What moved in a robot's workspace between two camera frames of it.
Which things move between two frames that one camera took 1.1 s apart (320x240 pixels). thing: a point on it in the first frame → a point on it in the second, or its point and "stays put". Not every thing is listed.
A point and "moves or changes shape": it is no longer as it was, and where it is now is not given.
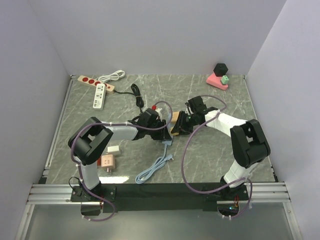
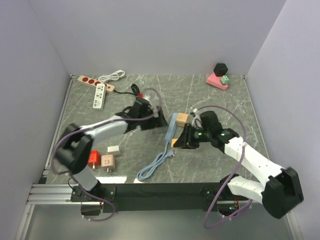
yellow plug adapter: (173, 133) → (173, 141)
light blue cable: (158, 164) moves or changes shape
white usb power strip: (100, 97) stays put
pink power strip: (216, 81) stays put
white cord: (117, 75) stays put
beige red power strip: (93, 82) stays put
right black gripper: (180, 122) → (186, 140)
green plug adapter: (224, 79) stays put
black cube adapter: (220, 69) stays put
